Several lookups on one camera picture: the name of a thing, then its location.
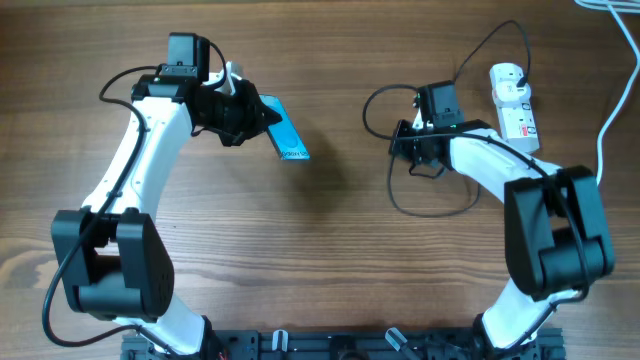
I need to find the blue Galaxy smartphone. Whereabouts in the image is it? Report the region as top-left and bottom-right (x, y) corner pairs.
(260, 95), (310, 161)

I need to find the black charger cable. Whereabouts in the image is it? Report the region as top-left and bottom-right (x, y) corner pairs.
(387, 19), (532, 219)

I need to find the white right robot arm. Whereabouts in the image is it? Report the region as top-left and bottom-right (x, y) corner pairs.
(390, 81), (615, 353)

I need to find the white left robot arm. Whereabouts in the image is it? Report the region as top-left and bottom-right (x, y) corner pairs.
(50, 33), (288, 359)

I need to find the white charger adapter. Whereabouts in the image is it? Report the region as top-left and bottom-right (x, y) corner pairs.
(492, 80), (531, 107)

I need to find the white power strip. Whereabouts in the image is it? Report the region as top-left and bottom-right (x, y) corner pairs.
(489, 63), (540, 154)

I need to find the white power strip cord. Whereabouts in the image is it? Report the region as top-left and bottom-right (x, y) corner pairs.
(574, 0), (640, 186)

